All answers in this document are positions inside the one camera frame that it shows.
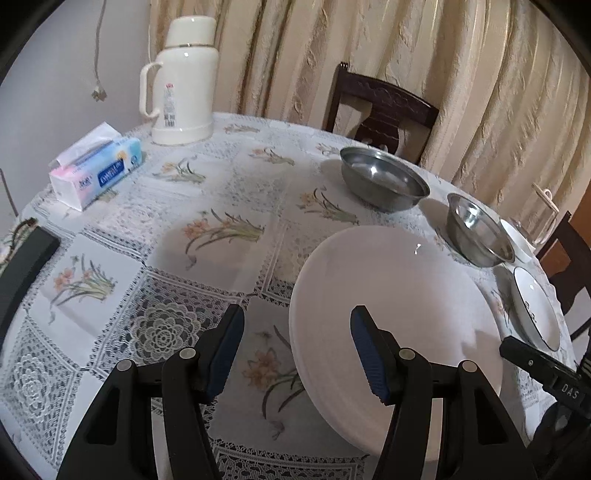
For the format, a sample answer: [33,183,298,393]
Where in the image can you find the black-rimmed white decorated plate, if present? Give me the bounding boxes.
[511,267,560,353]

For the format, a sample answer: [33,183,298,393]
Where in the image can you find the large white round plate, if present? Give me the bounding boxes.
[287,224,505,457]

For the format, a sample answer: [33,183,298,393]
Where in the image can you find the small white ceramic bowl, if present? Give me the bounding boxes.
[500,219,534,264]

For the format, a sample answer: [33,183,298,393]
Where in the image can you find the small steel bowl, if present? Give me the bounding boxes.
[446,193,515,268]

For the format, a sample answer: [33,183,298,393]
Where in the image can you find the large steel bowl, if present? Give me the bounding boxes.
[339,146,431,212]

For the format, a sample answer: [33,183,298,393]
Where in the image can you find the dark wooden chair right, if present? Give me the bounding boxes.
[536,211,590,315]

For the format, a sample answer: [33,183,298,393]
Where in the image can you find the dark wooden chair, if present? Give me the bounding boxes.
[536,211,590,315]
[322,62,440,165]

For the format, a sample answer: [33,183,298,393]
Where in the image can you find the floral lace tablecloth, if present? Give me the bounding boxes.
[1,113,453,479]

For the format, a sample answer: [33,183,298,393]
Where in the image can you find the glass electric kettle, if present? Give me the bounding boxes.
[523,183,559,247]

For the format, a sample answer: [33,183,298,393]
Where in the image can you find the tissue pack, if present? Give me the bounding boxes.
[49,122,143,211]

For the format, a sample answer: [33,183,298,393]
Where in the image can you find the dark wooden chair back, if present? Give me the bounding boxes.
[322,62,440,165]

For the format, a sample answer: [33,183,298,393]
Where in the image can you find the beige curtain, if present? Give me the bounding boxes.
[148,1,590,223]

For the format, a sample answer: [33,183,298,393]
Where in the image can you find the cream thermos jug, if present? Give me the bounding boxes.
[139,15,219,146]

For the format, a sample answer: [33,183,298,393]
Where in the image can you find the hanging grey power cord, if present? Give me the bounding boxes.
[90,0,109,103]

